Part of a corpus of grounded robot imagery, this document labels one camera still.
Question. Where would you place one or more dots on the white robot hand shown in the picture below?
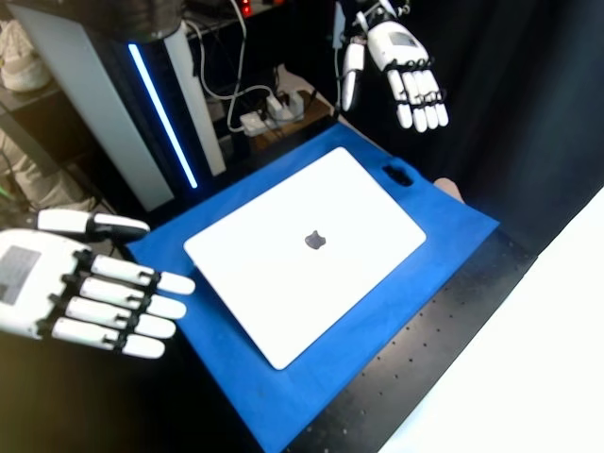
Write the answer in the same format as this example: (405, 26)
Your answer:
(396, 45)
(42, 283)

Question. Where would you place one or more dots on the silver laptop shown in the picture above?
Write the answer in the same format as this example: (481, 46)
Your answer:
(292, 283)

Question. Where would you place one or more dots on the white power strip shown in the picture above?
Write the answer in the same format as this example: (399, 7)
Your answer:
(278, 107)

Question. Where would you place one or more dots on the white black column blue light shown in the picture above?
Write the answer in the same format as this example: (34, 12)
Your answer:
(94, 104)

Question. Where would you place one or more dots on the white shoe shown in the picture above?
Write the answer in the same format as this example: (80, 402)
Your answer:
(23, 71)

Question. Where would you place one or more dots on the blue mat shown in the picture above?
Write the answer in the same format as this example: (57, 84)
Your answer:
(387, 292)

